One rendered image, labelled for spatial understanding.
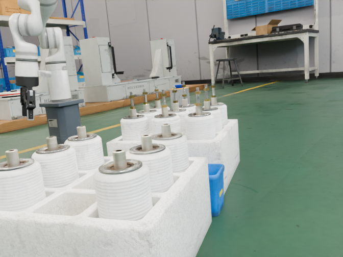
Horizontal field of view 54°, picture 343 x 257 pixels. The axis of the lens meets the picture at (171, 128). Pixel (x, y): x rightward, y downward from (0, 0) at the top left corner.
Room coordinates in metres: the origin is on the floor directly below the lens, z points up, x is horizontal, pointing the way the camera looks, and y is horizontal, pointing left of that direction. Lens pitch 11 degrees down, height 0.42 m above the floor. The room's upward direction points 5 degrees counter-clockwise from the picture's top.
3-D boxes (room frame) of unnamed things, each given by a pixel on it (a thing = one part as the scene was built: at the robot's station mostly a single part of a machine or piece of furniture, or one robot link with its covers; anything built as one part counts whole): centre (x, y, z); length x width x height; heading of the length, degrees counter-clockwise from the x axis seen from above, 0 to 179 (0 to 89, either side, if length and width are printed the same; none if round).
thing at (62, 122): (1.55, 0.50, 0.15); 0.15 x 0.15 x 0.30; 54
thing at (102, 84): (4.53, 0.46, 0.45); 1.51 x 0.57 x 0.74; 144
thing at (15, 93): (3.15, 1.43, 0.29); 0.30 x 0.30 x 0.06
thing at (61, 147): (0.75, 0.27, 0.25); 0.08 x 0.08 x 0.01
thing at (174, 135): (0.78, 0.01, 0.25); 0.08 x 0.08 x 0.01
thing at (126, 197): (0.56, 0.09, 0.16); 0.10 x 0.10 x 0.18
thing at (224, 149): (1.23, -0.02, 0.09); 0.39 x 0.39 x 0.18; 70
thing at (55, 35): (1.55, 0.50, 0.54); 0.09 x 0.09 x 0.17; 21
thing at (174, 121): (1.12, 0.02, 0.16); 0.10 x 0.10 x 0.18
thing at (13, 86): (5.92, 2.66, 0.36); 0.50 x 0.38 x 0.21; 55
